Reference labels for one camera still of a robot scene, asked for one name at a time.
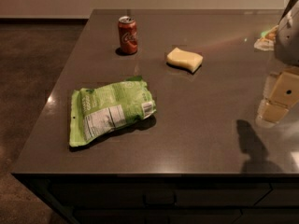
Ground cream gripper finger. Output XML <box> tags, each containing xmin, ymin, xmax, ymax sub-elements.
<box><xmin>255</xmin><ymin>66</ymin><xmax>299</xmax><ymax>128</ymax></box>

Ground red coke can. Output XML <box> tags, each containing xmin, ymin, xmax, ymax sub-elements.
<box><xmin>118</xmin><ymin>16</ymin><xmax>137</xmax><ymax>55</ymax></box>

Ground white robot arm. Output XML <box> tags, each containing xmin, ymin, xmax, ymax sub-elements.
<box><xmin>254</xmin><ymin>0</ymin><xmax>299</xmax><ymax>128</ymax></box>

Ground green rice chip bag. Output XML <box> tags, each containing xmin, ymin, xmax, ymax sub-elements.
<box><xmin>69</xmin><ymin>77</ymin><xmax>156</xmax><ymax>147</ymax></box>

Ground yellow sponge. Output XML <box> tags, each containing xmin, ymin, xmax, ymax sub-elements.
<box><xmin>166</xmin><ymin>48</ymin><xmax>203</xmax><ymax>73</ymax></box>

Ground dark cabinet drawers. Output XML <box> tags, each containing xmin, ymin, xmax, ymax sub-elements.
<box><xmin>14</xmin><ymin>174</ymin><xmax>299</xmax><ymax>224</ymax></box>

